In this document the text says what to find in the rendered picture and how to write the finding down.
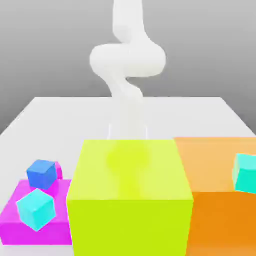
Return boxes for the small cyan cube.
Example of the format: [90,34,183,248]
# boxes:
[16,188,57,232]

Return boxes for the large orange box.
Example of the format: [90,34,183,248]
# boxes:
[173,136,256,256]

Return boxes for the small turquoise cube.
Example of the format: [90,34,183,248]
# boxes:
[232,153,256,194]

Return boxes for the large yellow-green box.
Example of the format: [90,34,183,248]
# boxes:
[66,138,195,256]

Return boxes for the large magenta box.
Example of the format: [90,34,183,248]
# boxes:
[0,179,73,246]

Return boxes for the small blue cube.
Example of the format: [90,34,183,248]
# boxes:
[26,159,58,190]

